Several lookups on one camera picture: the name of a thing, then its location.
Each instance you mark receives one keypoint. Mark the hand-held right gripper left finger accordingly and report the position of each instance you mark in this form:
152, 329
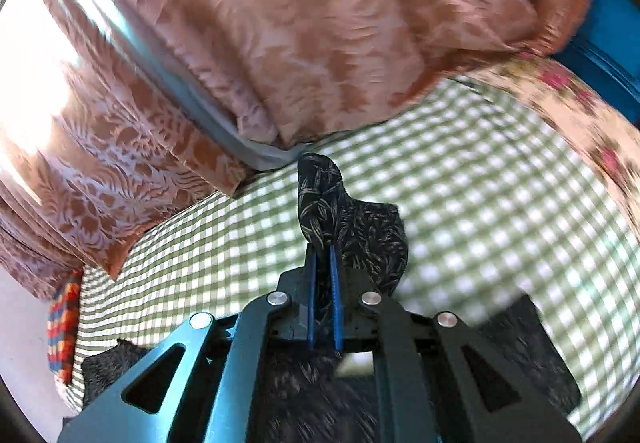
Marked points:
311, 295

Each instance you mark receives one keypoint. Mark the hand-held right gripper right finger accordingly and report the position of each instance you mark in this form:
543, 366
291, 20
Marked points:
335, 303

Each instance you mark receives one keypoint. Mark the black leaf-print pants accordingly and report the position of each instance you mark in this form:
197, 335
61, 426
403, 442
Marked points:
370, 233

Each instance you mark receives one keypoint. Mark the green checked bedsheet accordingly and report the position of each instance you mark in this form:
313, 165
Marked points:
500, 198

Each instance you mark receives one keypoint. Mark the colourful striped cloth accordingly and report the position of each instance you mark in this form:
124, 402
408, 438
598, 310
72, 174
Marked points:
62, 323

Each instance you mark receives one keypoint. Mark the blue panel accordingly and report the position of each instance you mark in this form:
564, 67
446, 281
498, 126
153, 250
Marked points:
607, 23

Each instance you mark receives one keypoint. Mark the grey window post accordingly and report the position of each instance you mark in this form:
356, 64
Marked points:
225, 133

